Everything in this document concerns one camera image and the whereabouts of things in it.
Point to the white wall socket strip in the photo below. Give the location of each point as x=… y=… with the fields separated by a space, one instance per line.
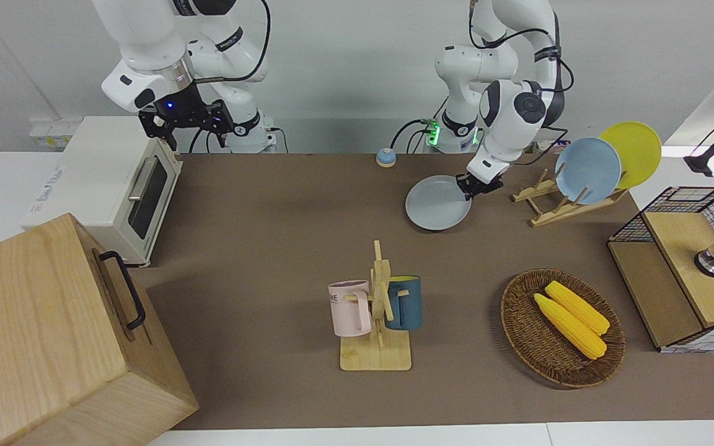
x=53 y=136

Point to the yellow corn cob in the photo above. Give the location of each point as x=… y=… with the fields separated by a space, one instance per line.
x=580 y=308
x=568 y=327

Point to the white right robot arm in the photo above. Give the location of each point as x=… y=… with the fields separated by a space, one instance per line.
x=146 y=37

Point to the wooden mug tree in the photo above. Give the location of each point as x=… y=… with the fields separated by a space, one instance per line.
x=377 y=353

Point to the blue service bell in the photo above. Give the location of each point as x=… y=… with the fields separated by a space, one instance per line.
x=386 y=158

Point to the blue plate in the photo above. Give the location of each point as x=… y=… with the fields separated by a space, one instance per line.
x=587 y=170

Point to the pink mug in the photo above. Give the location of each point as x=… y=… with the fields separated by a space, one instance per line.
x=348 y=310

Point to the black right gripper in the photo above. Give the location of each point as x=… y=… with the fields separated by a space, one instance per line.
x=183 y=108

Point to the wooden plate rack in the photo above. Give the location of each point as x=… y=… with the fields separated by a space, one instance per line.
x=555 y=212

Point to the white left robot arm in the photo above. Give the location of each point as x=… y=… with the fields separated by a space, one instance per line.
x=475 y=62

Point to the wooden box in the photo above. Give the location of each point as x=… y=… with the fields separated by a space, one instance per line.
x=41 y=334

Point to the brown wicker basket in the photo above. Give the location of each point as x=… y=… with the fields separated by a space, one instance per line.
x=537 y=347

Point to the white toaster oven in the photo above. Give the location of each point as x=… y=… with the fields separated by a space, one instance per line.
x=100 y=167

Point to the gray plate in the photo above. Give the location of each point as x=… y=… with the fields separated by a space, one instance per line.
x=434 y=204

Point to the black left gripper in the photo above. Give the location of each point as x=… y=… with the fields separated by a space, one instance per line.
x=486 y=186

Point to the yellow plate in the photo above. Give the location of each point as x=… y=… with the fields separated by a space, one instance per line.
x=639 y=145

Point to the dark blue mug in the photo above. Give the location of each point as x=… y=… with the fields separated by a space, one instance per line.
x=408 y=306

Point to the brown table mat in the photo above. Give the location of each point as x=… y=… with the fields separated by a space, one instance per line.
x=270 y=235

